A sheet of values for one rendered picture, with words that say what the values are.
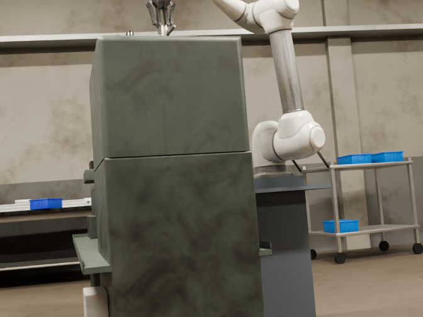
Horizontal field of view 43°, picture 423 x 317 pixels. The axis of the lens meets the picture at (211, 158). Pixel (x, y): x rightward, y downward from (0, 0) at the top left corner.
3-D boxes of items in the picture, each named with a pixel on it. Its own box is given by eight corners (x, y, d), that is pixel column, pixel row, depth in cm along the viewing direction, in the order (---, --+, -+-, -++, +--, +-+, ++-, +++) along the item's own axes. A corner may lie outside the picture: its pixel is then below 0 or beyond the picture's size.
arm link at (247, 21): (233, 3, 262) (252, -6, 251) (259, 20, 272) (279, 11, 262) (228, 27, 258) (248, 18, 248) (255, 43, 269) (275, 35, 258)
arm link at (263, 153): (270, 168, 274) (266, 125, 276) (297, 164, 260) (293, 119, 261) (246, 168, 264) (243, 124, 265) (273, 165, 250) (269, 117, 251)
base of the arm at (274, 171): (282, 178, 276) (281, 167, 277) (294, 175, 254) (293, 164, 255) (247, 180, 274) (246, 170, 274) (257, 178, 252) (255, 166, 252)
